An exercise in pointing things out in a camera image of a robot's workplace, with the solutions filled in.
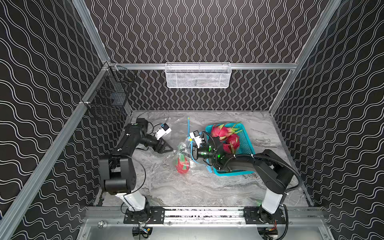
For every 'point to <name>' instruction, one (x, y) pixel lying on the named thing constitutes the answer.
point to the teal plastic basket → (245, 146)
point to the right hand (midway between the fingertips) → (180, 151)
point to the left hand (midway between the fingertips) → (171, 146)
